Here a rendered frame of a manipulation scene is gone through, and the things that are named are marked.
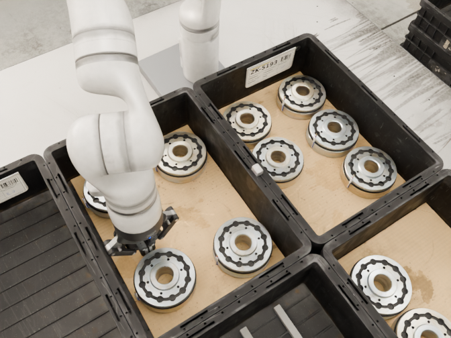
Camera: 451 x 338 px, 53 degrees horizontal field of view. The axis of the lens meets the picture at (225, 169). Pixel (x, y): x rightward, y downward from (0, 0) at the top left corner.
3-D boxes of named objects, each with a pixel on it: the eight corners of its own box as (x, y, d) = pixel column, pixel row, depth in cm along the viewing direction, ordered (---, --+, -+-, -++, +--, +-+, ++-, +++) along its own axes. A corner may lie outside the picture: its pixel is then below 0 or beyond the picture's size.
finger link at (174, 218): (176, 218, 72) (155, 241, 75) (183, 217, 74) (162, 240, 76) (168, 205, 74) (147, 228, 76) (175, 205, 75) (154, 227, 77)
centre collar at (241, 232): (223, 239, 79) (223, 238, 78) (246, 225, 80) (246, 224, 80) (239, 262, 77) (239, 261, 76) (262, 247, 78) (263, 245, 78)
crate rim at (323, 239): (189, 92, 90) (188, 83, 88) (307, 39, 99) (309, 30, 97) (314, 253, 73) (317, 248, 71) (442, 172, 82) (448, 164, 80)
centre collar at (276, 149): (260, 153, 88) (260, 151, 88) (281, 143, 90) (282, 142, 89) (273, 172, 86) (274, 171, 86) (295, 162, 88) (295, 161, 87)
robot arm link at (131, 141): (166, 165, 49) (151, 39, 49) (82, 176, 47) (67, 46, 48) (167, 169, 55) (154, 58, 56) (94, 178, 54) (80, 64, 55)
